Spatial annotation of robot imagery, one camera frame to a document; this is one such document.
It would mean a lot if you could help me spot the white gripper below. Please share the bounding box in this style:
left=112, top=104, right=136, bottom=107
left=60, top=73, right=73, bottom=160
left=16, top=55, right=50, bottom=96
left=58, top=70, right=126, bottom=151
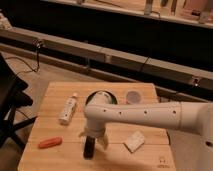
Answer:
left=79, top=127, right=109, bottom=149

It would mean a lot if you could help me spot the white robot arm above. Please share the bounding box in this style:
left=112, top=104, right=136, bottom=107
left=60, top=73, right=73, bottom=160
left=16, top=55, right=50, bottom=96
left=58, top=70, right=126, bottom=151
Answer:
left=81, top=91, right=213, bottom=171

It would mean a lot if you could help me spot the white sponge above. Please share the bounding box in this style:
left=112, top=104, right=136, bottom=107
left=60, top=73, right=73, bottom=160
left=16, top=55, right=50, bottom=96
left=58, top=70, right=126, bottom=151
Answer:
left=124, top=131, right=145, bottom=153

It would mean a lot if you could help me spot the white bottle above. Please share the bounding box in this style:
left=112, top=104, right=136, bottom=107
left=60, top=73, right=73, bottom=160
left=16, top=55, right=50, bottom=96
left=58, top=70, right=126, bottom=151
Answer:
left=59, top=93, right=78, bottom=125

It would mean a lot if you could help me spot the orange carrot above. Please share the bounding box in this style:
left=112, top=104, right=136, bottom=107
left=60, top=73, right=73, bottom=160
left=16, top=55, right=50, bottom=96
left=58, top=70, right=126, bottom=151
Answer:
left=38, top=137, right=62, bottom=149

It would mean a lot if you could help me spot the green bowl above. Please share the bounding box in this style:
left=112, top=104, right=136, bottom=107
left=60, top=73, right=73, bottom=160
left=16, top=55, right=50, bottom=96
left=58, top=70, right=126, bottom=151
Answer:
left=86, top=90, right=117, bottom=105

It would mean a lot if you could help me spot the white plastic cup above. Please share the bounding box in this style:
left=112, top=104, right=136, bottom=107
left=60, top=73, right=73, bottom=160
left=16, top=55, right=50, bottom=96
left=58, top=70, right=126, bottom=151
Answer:
left=126, top=91, right=141, bottom=104

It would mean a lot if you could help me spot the black office chair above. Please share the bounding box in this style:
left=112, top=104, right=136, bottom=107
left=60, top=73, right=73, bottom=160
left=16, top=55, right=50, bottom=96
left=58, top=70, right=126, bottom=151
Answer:
left=0, top=53, right=36, bottom=149

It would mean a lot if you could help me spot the black cable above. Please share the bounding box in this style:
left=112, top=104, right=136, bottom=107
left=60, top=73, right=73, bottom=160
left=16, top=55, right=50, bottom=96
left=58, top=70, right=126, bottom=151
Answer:
left=4, top=40, right=44, bottom=76

